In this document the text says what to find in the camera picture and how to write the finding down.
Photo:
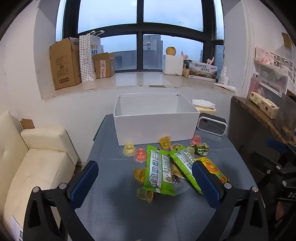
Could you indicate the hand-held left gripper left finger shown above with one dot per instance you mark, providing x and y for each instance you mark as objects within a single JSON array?
[{"x": 84, "y": 183}]

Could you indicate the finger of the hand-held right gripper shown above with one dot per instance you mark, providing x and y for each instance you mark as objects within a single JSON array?
[
  {"x": 275, "y": 143},
  {"x": 266, "y": 163}
]

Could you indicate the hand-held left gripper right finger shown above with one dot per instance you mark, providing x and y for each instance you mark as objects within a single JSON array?
[{"x": 205, "y": 185}]

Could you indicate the small green pea packet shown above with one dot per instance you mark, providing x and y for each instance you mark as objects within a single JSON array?
[{"x": 201, "y": 149}]

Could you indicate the white rectangular box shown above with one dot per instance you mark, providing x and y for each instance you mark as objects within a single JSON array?
[{"x": 155, "y": 125}]

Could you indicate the yellow snack packet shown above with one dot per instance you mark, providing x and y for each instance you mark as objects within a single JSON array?
[{"x": 214, "y": 170}]

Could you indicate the clear plastic container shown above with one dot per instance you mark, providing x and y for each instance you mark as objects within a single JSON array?
[{"x": 286, "y": 118}]

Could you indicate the long green snack packet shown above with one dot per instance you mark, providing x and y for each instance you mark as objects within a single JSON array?
[
  {"x": 185, "y": 166},
  {"x": 157, "y": 171}
]

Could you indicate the grey-blue tablecloth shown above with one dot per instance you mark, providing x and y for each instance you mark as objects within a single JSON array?
[{"x": 115, "y": 197}]

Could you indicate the dark wooden shelf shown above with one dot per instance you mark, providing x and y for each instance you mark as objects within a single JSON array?
[{"x": 245, "y": 125}]

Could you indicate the pale yellow jelly cup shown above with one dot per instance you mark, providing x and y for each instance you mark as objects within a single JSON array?
[
  {"x": 190, "y": 150},
  {"x": 129, "y": 148}
]

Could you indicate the cream patterned box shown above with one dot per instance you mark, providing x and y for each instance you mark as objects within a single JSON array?
[{"x": 263, "y": 105}]

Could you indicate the red jelly cup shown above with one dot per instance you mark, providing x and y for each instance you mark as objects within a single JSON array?
[
  {"x": 196, "y": 139},
  {"x": 140, "y": 154}
]

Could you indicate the orange fruit jelly cup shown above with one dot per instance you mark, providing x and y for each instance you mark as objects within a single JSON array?
[{"x": 177, "y": 146}]

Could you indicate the cream leather sofa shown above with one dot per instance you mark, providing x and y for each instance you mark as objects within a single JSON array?
[{"x": 34, "y": 166}]

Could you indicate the green jelly cup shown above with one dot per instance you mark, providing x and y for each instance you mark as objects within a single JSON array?
[{"x": 145, "y": 195}]

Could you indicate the clear plastic drawer organizer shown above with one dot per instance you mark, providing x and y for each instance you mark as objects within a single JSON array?
[{"x": 272, "y": 81}]

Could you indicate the white tube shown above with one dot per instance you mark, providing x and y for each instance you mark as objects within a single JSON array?
[{"x": 224, "y": 87}]

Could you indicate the cream tissue pack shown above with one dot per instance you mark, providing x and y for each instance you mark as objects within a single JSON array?
[{"x": 204, "y": 106}]

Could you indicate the flat cardboard piece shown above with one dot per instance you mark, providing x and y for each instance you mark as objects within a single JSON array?
[{"x": 27, "y": 124}]

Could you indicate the white plastic bottle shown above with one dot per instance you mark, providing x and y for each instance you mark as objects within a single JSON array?
[{"x": 223, "y": 77}]

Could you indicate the pink floral pouch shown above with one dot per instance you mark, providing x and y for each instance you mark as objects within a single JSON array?
[{"x": 264, "y": 56}]

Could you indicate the printed landscape box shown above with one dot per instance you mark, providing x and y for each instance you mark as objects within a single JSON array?
[{"x": 203, "y": 70}]

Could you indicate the small cardboard box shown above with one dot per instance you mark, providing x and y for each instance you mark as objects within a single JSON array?
[{"x": 103, "y": 66}]

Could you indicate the large cardboard box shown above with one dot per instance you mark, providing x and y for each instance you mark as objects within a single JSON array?
[{"x": 64, "y": 64}]

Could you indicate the white dotted paper bag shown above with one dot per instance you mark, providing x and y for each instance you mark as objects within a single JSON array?
[{"x": 87, "y": 60}]

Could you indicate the white foam box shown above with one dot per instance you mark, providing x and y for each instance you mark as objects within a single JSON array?
[{"x": 173, "y": 64}]

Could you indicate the yellow-green pomelo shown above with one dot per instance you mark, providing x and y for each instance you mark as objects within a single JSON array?
[{"x": 171, "y": 51}]

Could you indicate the black window frame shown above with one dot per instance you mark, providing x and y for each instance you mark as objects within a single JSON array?
[{"x": 139, "y": 46}]

